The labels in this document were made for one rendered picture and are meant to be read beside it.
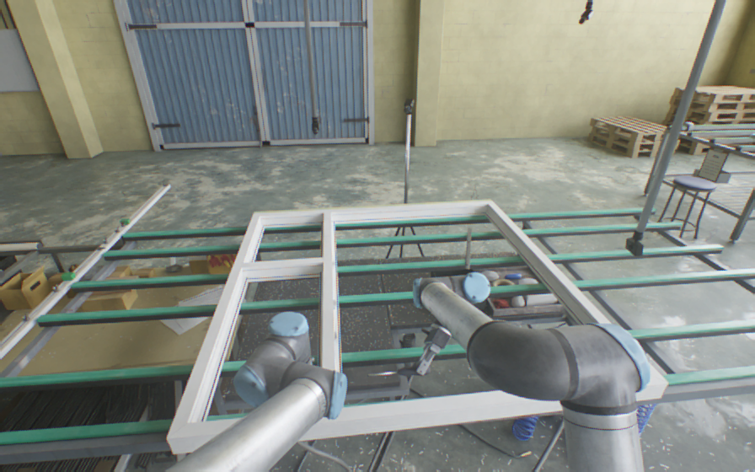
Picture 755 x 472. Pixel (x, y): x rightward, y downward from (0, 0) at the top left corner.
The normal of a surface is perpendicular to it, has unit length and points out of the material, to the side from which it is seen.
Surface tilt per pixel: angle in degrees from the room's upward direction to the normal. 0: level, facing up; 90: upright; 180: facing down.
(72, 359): 0
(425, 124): 90
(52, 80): 90
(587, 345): 20
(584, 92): 90
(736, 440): 0
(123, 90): 90
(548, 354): 32
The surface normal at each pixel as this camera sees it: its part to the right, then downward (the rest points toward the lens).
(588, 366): 0.09, -0.21
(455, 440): 0.00, -0.88
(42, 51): 0.10, 0.47
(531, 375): -0.45, 0.05
